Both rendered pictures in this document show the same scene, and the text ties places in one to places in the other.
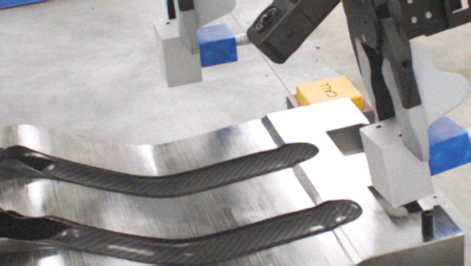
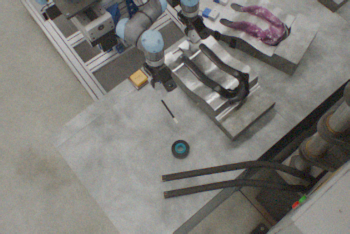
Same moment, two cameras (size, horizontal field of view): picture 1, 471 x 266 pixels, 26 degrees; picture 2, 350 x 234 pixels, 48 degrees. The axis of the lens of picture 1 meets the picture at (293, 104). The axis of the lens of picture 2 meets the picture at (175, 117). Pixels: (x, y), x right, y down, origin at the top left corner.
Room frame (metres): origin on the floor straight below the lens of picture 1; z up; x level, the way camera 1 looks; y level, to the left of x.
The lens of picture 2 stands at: (1.18, 0.88, 2.48)
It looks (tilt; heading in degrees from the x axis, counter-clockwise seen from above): 67 degrees down; 252
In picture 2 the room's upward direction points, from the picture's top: 6 degrees counter-clockwise
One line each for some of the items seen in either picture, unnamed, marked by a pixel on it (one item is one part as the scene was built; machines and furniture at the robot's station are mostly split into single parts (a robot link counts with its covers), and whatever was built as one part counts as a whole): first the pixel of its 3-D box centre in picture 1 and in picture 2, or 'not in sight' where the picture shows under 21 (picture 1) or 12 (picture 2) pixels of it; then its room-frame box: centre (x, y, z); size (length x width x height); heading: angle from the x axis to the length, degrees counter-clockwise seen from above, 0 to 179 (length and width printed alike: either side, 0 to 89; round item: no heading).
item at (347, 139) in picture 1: (357, 156); (177, 54); (0.83, -0.06, 0.87); 0.05 x 0.05 x 0.04; 16
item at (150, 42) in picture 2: not in sight; (152, 44); (0.98, 0.09, 1.25); 0.09 x 0.08 x 0.11; 120
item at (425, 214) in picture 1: (427, 222); not in sight; (0.67, -0.10, 0.90); 0.01 x 0.01 x 0.02; 16
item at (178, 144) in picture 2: not in sight; (180, 149); (1.01, 0.37, 0.82); 0.08 x 0.08 x 0.04
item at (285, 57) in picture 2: not in sight; (259, 27); (0.40, -0.03, 0.86); 0.50 x 0.26 x 0.11; 123
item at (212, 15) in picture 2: not in sight; (205, 12); (0.60, -0.22, 0.86); 0.13 x 0.05 x 0.05; 123
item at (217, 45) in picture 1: (222, 43); (157, 81); (0.98, 0.07, 0.93); 0.13 x 0.05 x 0.05; 106
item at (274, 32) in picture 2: not in sight; (259, 22); (0.41, -0.03, 0.90); 0.26 x 0.18 x 0.08; 123
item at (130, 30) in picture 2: not in sight; (134, 29); (1.01, -0.01, 1.25); 0.11 x 0.11 x 0.08; 30
